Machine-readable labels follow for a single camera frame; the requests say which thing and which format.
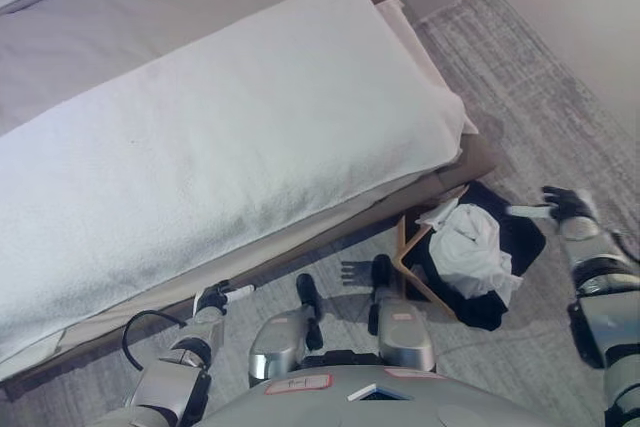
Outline robot right hand black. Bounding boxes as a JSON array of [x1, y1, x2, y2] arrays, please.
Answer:
[[506, 184, 600, 225]]

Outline robot left hand black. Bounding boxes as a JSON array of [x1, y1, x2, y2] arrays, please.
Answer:
[[192, 281, 256, 317]]

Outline white clothes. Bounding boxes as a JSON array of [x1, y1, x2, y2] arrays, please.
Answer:
[[411, 196, 525, 301]]

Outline robot left leg silver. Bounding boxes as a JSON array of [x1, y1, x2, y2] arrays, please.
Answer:
[[247, 272, 327, 389]]

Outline robot leg silver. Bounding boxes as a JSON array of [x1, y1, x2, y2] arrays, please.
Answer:
[[247, 272, 327, 389], [366, 253, 437, 374]]

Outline grey striped rug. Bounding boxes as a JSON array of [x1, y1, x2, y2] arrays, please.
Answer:
[[0, 0, 640, 427]]

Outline white fluffy blanket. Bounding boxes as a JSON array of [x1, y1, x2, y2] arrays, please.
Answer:
[[0, 0, 467, 364]]

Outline robot right leg silver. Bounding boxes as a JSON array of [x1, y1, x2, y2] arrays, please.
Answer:
[[366, 253, 437, 374]]

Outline robot torso silver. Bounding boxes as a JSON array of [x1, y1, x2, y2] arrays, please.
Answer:
[[198, 363, 607, 427]]

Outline beige duvet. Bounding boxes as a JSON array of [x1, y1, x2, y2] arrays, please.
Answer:
[[0, 0, 482, 374]]

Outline black fabric basket wooden frame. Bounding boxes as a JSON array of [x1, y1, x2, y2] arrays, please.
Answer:
[[394, 181, 548, 334]]

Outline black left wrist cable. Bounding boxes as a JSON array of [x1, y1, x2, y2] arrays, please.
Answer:
[[122, 310, 190, 374]]

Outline brown upholstered bed frame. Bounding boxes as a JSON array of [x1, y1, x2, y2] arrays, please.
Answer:
[[0, 0, 499, 399]]

